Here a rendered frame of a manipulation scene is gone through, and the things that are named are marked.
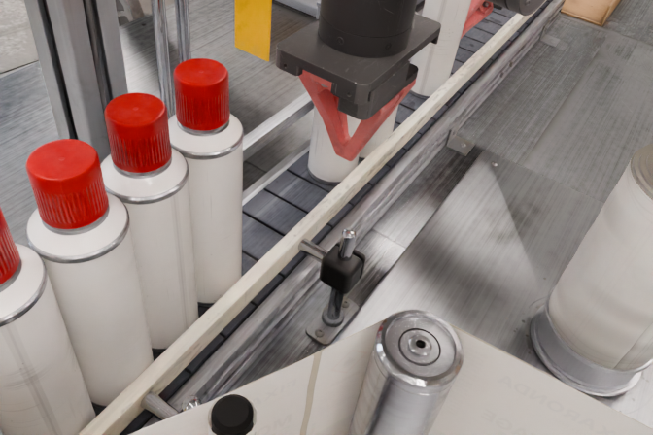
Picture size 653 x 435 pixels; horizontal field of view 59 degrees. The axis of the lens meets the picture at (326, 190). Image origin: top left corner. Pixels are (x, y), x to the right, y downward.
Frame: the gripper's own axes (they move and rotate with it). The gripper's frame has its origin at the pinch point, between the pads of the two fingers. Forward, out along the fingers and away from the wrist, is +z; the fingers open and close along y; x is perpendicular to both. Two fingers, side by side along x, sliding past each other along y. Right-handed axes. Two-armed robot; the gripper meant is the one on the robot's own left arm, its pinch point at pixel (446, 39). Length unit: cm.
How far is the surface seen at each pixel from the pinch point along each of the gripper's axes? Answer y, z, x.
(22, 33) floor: -195, 35, 101
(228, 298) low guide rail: 3.6, 31.1, -34.4
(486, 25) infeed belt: -0.7, -8.3, 18.9
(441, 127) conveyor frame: 5.3, 10.7, -3.7
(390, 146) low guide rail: 4.0, 15.4, -15.3
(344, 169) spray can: 1.6, 19.5, -18.2
